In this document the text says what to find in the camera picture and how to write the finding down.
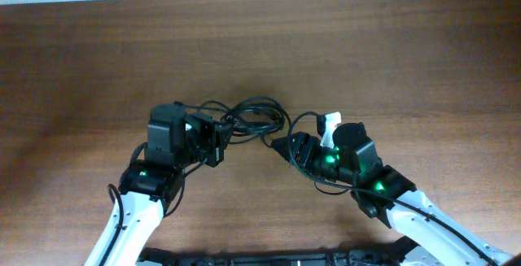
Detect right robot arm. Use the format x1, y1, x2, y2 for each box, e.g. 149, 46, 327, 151
271, 123, 520, 265

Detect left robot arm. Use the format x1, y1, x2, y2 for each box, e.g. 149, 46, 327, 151
85, 102, 234, 265

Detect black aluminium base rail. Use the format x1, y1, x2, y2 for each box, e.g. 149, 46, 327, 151
136, 238, 440, 266

